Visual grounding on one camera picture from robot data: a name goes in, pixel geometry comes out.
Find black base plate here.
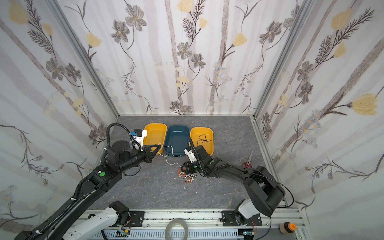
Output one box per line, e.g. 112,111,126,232
220,210,263,227
122,211,145,228

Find tape roll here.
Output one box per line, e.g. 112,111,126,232
165,219,189,240

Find orange cable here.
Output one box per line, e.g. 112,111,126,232
177,167,197,184

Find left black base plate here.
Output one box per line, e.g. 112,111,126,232
122,211,145,228

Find orange capped bottle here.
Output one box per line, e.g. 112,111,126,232
279,222,297,235

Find teal plastic tray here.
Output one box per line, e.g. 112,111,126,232
163,125,190,157

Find right yellow plastic tray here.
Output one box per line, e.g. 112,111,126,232
190,127,214,155

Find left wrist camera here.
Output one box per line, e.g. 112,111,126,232
130,129,147,151

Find red handled scissors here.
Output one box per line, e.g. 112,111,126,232
242,151,254,169

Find left yellow plastic tray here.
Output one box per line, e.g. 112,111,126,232
144,123,168,146

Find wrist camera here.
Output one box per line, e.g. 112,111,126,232
130,129,147,151
184,146,197,163

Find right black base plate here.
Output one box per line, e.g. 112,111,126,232
220,210,263,227

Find black cable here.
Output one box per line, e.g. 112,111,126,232
192,134,213,149

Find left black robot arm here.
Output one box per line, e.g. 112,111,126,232
15,123,162,240

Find aluminium mounting rail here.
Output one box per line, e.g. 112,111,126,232
56,208,310,240

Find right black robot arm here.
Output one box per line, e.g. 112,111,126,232
181,146,286,226

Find yellow plastic tray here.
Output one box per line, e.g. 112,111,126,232
190,127,214,155
144,123,168,146

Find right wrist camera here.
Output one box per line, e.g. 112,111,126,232
184,146,197,163

